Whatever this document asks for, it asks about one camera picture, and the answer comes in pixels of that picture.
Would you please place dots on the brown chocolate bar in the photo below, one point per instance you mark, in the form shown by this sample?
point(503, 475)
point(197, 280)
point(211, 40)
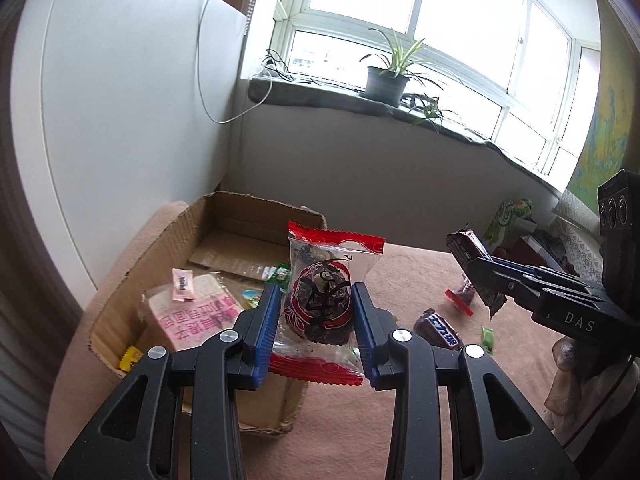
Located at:
point(442, 332)

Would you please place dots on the green snack packet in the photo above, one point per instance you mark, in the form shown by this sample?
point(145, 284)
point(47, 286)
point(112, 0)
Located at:
point(487, 338)

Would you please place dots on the white slatted panel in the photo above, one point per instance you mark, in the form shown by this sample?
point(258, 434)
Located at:
point(25, 385)

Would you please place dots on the white power strip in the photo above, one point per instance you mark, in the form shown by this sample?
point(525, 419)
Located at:
point(272, 65)

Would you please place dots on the landscape scroll painting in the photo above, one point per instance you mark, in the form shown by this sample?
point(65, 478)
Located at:
point(605, 150)

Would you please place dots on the potted spider plant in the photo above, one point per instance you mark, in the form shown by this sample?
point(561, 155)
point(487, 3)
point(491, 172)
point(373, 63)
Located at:
point(382, 87)

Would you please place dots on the pink candy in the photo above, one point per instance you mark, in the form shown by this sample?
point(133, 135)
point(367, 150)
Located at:
point(182, 285)

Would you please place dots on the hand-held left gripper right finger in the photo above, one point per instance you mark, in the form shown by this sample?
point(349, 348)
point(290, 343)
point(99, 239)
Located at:
point(364, 330)

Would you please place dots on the small green candy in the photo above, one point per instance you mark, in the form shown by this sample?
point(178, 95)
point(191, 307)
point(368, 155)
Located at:
point(281, 274)

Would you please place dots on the teal candy packet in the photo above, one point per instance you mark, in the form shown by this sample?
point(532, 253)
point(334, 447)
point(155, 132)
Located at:
point(252, 297)

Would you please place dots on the dark brown snack packet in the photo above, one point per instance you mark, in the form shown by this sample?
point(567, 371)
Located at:
point(465, 250)

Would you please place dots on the tall dark red box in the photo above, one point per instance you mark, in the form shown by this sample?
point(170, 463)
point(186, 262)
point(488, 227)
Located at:
point(530, 250)

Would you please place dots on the yellow candy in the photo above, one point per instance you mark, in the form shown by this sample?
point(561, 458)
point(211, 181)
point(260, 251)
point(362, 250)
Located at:
point(130, 358)

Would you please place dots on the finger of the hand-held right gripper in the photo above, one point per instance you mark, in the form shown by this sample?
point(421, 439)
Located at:
point(530, 272)
point(520, 295)

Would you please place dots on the cardboard box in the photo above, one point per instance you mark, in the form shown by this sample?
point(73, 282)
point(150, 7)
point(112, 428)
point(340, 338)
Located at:
point(235, 240)

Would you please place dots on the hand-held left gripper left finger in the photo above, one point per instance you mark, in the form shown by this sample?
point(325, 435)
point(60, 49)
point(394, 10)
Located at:
point(265, 325)

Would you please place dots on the sliced bread packet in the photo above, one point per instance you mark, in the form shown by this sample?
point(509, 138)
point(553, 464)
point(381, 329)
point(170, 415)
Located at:
point(200, 315)

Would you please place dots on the green paper bag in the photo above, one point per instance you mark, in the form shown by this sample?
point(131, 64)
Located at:
point(505, 220)

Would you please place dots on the white framed window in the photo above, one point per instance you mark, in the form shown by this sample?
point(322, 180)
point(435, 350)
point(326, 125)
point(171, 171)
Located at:
point(527, 35)

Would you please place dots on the red-wrapped dark cake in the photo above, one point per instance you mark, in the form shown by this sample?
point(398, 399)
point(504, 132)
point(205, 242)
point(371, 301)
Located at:
point(317, 305)
point(462, 294)

